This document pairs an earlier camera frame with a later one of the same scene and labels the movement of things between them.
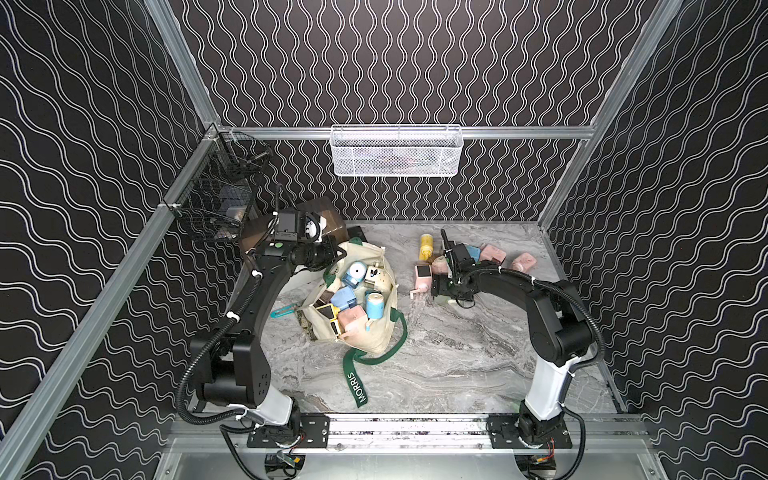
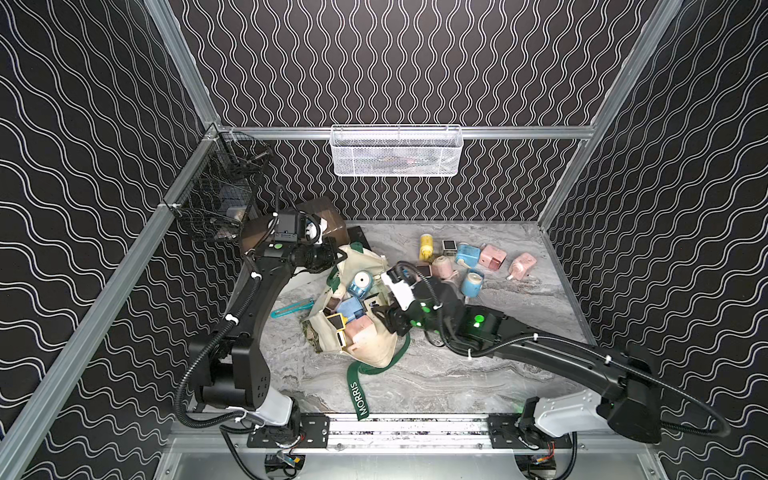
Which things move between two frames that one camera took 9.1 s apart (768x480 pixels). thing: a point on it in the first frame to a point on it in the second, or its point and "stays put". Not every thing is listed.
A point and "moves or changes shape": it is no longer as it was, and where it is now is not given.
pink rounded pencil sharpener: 524,262 stays put
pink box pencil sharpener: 489,252 stays put
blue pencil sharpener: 474,252 stays put
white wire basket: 434,150 stays put
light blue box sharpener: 344,298 to 350,308
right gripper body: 447,286 to 403,320
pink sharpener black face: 423,278 stays put
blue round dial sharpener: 356,273 to 360,284
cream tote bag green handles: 375,339 moves or changes shape
